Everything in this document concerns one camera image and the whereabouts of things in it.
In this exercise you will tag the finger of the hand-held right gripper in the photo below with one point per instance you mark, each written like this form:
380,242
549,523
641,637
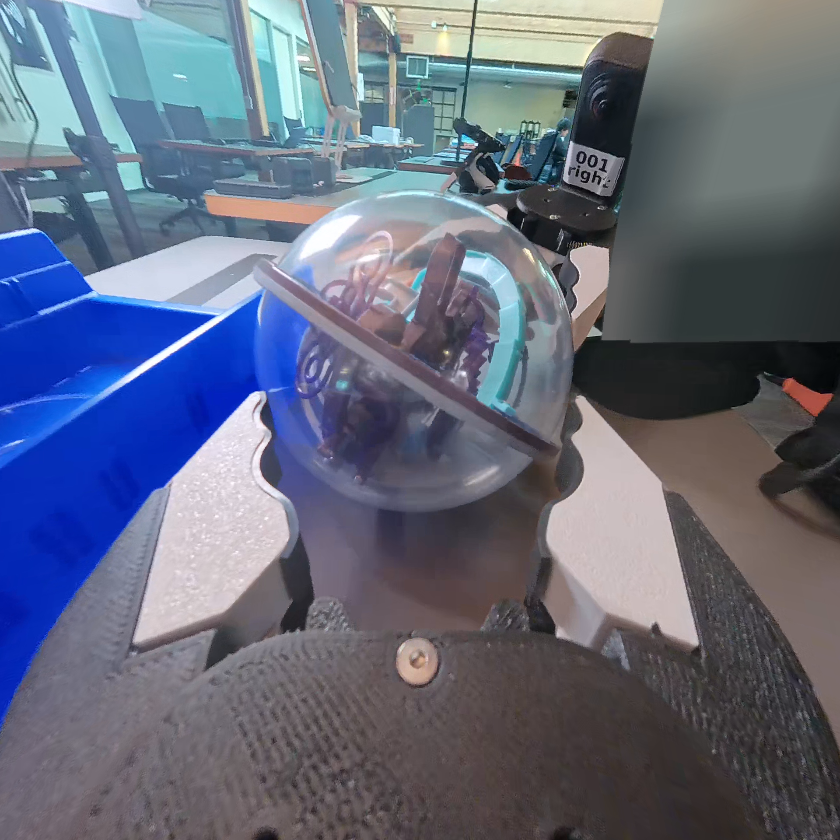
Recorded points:
588,289

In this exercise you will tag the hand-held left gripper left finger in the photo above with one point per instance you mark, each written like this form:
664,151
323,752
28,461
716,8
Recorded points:
210,551

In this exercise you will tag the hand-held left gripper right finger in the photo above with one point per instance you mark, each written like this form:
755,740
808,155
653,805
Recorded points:
617,551

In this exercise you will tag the blue plastic bin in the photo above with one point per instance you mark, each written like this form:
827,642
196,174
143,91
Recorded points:
92,433

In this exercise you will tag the clear plastic maze ball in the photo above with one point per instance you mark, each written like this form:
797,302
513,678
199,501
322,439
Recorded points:
414,348

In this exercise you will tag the spare hand-held gripper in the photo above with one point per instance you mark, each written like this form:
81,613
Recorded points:
475,151

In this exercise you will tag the black backpack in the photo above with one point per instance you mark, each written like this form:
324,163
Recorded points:
807,460

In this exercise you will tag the orange traffic cone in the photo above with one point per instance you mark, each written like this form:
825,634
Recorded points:
807,394

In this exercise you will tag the long pale desk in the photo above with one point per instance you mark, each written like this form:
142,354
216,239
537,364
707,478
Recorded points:
328,197

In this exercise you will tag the black office chair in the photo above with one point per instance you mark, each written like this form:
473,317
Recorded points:
171,151

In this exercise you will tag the brown wooden desk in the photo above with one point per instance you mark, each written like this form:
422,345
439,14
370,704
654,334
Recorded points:
66,160

